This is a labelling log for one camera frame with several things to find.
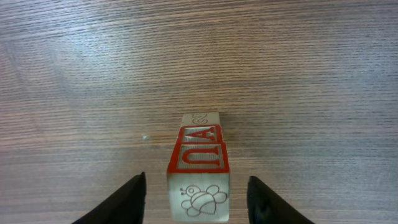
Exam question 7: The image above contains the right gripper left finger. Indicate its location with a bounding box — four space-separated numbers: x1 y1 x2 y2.
73 172 146 224

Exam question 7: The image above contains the wooden block number two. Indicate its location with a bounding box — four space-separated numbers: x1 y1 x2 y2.
181 112 220 127

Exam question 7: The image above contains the wooden block red letter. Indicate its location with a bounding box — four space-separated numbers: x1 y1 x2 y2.
167 143 230 223

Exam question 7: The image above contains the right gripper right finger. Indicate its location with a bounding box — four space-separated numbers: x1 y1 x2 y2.
247 176 314 224

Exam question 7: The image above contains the wooden block green side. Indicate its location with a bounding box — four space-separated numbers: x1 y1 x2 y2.
177 124 223 144

